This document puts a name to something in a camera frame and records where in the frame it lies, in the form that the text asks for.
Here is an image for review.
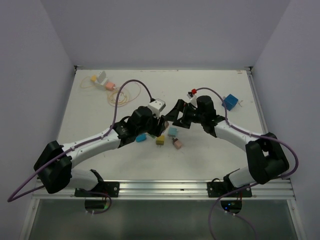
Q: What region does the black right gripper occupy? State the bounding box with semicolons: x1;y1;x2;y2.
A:
165;99;205;130

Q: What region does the light teal plug adapter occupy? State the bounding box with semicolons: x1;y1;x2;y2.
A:
167;127;178;138

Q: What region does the yellow olive plug adapter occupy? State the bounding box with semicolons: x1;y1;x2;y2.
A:
155;135;165;147

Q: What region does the bright blue plug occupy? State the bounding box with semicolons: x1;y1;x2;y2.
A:
135;133;147;143

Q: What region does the pink brown plug adapter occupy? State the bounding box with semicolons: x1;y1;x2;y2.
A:
172;137;183;150

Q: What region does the dark blue cube socket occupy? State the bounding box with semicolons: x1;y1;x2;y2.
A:
223;94;239;111

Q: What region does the pink cube socket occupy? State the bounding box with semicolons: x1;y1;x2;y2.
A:
163;121;170;130

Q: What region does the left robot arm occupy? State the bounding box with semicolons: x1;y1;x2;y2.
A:
33;100;166;197

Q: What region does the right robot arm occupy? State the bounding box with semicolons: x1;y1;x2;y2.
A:
164;95;289;197

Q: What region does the salmon pink plug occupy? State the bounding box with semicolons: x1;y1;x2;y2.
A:
104;81;116;91

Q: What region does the small yellow plug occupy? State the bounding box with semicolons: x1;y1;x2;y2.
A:
90;75;97;82

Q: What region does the white charger block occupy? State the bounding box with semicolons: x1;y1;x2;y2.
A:
94;71;109;90

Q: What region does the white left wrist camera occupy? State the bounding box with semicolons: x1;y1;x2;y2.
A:
147;98;166;118

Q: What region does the thin orange cable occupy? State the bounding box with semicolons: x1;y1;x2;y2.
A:
79;76;142;108

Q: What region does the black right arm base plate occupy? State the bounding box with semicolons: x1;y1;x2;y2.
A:
206;178;253;198

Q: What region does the aluminium right side rail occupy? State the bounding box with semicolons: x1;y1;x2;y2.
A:
243;66;282;180

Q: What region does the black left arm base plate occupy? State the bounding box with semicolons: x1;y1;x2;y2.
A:
74;181;120;198

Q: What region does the aluminium table front rail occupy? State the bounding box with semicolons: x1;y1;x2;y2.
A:
31;177;297;201

